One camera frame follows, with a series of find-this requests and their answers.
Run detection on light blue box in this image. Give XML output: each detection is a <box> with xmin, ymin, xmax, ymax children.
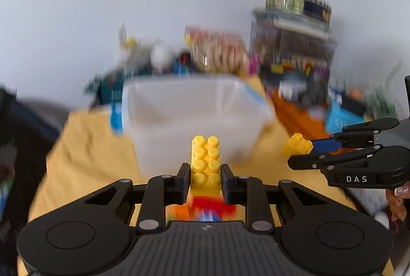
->
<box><xmin>324</xmin><ymin>101</ymin><xmax>365</xmax><ymax>134</ymax></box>

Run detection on orange box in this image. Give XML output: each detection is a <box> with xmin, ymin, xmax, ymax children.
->
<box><xmin>272</xmin><ymin>91</ymin><xmax>329</xmax><ymax>140</ymax></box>

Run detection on clear storage box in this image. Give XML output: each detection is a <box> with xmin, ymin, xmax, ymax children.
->
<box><xmin>250</xmin><ymin>8</ymin><xmax>336</xmax><ymax>109</ymax></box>

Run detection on yellow cloth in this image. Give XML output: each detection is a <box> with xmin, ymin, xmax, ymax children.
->
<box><xmin>17</xmin><ymin>76</ymin><xmax>395</xmax><ymax>276</ymax></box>

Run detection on round decorated tin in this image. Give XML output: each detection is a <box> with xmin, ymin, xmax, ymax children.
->
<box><xmin>265</xmin><ymin>0</ymin><xmax>332</xmax><ymax>24</ymax></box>

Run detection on green wipes pack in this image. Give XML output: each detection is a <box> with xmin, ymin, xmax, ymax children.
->
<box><xmin>85</xmin><ymin>71</ymin><xmax>126</xmax><ymax>107</ymax></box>

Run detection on snack bag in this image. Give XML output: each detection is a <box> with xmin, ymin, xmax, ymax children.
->
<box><xmin>184</xmin><ymin>26</ymin><xmax>250</xmax><ymax>76</ymax></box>

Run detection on red toy block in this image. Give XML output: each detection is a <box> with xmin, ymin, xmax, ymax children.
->
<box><xmin>191</xmin><ymin>196</ymin><xmax>236</xmax><ymax>220</ymax></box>

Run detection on person right hand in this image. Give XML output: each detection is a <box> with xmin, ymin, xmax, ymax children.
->
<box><xmin>386</xmin><ymin>182</ymin><xmax>410</xmax><ymax>222</ymax></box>

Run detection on small yellow toy brick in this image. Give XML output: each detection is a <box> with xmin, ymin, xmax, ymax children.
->
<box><xmin>281</xmin><ymin>133</ymin><xmax>313</xmax><ymax>157</ymax></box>

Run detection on large yellow toy brick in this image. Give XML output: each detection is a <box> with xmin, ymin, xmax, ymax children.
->
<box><xmin>190</xmin><ymin>135</ymin><xmax>222</xmax><ymax>196</ymax></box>

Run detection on white plastic bin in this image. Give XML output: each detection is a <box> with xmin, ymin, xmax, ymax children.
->
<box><xmin>122</xmin><ymin>74</ymin><xmax>274</xmax><ymax>177</ymax></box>

